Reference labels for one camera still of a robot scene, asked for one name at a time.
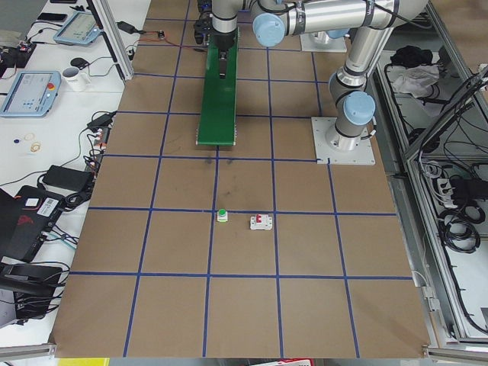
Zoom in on black power strip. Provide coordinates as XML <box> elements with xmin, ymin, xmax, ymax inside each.
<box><xmin>83</xmin><ymin>126</ymin><xmax>111</xmax><ymax>175</ymax></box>

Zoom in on green conveyor belt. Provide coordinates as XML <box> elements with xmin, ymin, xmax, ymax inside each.
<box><xmin>197</xmin><ymin>31</ymin><xmax>239</xmax><ymax>146</ymax></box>

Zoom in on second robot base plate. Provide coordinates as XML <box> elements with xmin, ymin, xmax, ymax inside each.
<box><xmin>300</xmin><ymin>30</ymin><xmax>348</xmax><ymax>53</ymax></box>

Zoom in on black and white cloth pile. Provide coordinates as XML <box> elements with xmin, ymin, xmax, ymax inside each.
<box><xmin>390</xmin><ymin>45</ymin><xmax>440</xmax><ymax>98</ymax></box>

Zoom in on near blue teach pendant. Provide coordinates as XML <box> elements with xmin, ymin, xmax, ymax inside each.
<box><xmin>1</xmin><ymin>71</ymin><xmax>61</xmax><ymax>117</ymax></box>

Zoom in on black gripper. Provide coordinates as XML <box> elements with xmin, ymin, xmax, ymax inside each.
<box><xmin>213</xmin><ymin>30</ymin><xmax>236</xmax><ymax>79</ymax></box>

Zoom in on black monitor stand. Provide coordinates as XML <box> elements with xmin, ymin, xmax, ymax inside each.
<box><xmin>1</xmin><ymin>262</ymin><xmax>70</xmax><ymax>327</ymax></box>

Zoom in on black laptop with red logo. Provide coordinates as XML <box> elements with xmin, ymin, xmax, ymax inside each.
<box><xmin>1</xmin><ymin>185</ymin><xmax>64</xmax><ymax>262</ymax></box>

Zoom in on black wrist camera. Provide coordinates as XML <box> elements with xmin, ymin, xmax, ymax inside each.
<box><xmin>194</xmin><ymin>11</ymin><xmax>212</xmax><ymax>47</ymax></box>

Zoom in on aluminium frame post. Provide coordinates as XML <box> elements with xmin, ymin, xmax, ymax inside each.
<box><xmin>87</xmin><ymin>0</ymin><xmax>134</xmax><ymax>82</ymax></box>

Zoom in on white red circuit breaker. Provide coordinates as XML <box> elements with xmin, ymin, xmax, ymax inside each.
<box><xmin>250</xmin><ymin>213</ymin><xmax>273</xmax><ymax>230</ymax></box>

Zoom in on black power adapter brick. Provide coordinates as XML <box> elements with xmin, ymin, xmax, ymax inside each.
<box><xmin>42</xmin><ymin>165</ymin><xmax>93</xmax><ymax>192</ymax></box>

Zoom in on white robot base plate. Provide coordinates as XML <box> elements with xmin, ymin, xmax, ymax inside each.
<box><xmin>311</xmin><ymin>117</ymin><xmax>375</xmax><ymax>165</ymax></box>

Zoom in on black computer mouse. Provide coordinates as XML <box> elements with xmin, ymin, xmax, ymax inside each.
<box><xmin>70</xmin><ymin>57</ymin><xmax>90</xmax><ymax>70</ymax></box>

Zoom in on white mug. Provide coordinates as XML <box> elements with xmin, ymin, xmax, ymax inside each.
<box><xmin>62</xmin><ymin>66</ymin><xmax>91</xmax><ymax>92</ymax></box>

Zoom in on green push button switch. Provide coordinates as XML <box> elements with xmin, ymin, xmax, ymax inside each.
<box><xmin>217</xmin><ymin>209</ymin><xmax>228</xmax><ymax>223</ymax></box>

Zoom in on far blue teach pendant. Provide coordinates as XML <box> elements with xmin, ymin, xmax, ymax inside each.
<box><xmin>53</xmin><ymin>11</ymin><xmax>101</xmax><ymax>46</ymax></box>

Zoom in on small black power adapter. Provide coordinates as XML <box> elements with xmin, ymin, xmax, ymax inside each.
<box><xmin>87</xmin><ymin>111</ymin><xmax>117</xmax><ymax>132</ymax></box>

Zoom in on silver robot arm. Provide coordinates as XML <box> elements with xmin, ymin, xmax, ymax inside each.
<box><xmin>211</xmin><ymin>1</ymin><xmax>426</xmax><ymax>151</ymax></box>

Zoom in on blue teach pendant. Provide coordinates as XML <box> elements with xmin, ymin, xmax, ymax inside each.
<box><xmin>1</xmin><ymin>71</ymin><xmax>61</xmax><ymax>117</ymax></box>
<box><xmin>53</xmin><ymin>11</ymin><xmax>101</xmax><ymax>46</ymax></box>

